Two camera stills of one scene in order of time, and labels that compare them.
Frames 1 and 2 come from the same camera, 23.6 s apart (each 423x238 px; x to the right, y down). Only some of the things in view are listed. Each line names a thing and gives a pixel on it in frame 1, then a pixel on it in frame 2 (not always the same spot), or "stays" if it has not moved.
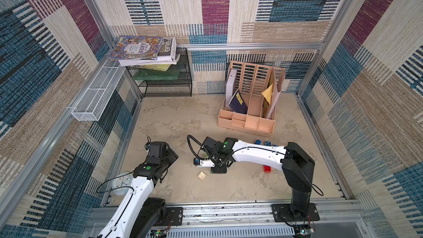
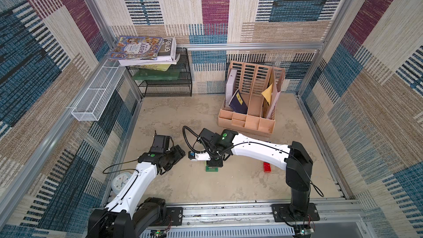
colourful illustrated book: x=146 y=48 stays
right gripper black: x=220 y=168 → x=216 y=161
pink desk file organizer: x=251 y=93 stays
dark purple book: x=238 y=104 stays
